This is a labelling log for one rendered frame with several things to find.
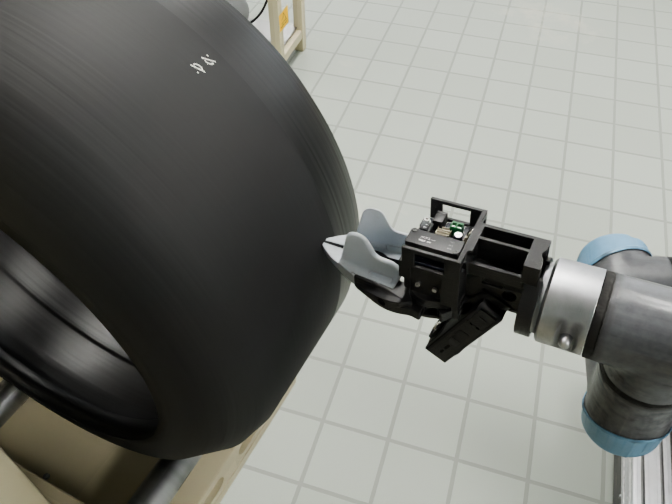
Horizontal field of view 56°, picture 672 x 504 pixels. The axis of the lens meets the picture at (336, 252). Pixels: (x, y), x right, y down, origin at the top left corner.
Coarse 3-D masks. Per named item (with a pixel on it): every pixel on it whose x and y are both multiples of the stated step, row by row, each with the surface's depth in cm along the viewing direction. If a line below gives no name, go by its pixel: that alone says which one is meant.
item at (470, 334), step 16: (480, 304) 54; (448, 320) 61; (464, 320) 56; (480, 320) 55; (496, 320) 54; (432, 336) 62; (448, 336) 59; (464, 336) 58; (480, 336) 57; (432, 352) 62; (448, 352) 61
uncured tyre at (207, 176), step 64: (0, 0) 49; (64, 0) 51; (128, 0) 53; (192, 0) 56; (0, 64) 46; (64, 64) 47; (128, 64) 50; (256, 64) 57; (0, 128) 45; (64, 128) 45; (128, 128) 47; (192, 128) 51; (256, 128) 55; (320, 128) 62; (0, 192) 46; (64, 192) 46; (128, 192) 47; (192, 192) 49; (256, 192) 54; (320, 192) 61; (0, 256) 93; (64, 256) 48; (128, 256) 48; (192, 256) 49; (256, 256) 54; (320, 256) 62; (0, 320) 91; (64, 320) 95; (128, 320) 51; (192, 320) 51; (256, 320) 55; (320, 320) 67; (64, 384) 89; (128, 384) 91; (192, 384) 55; (256, 384) 58; (128, 448) 80; (192, 448) 67
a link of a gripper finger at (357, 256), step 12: (348, 240) 57; (360, 240) 57; (336, 252) 61; (348, 252) 59; (360, 252) 58; (372, 252) 57; (336, 264) 61; (348, 264) 60; (360, 264) 59; (372, 264) 58; (384, 264) 57; (396, 264) 57; (348, 276) 60; (372, 276) 58; (384, 276) 58; (396, 276) 57
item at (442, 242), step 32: (448, 224) 56; (480, 224) 53; (416, 256) 54; (448, 256) 52; (480, 256) 54; (512, 256) 52; (544, 256) 52; (416, 288) 56; (448, 288) 53; (480, 288) 54; (512, 288) 53
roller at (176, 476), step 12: (156, 468) 82; (168, 468) 82; (180, 468) 82; (192, 468) 84; (144, 480) 82; (156, 480) 81; (168, 480) 81; (180, 480) 82; (144, 492) 80; (156, 492) 80; (168, 492) 81
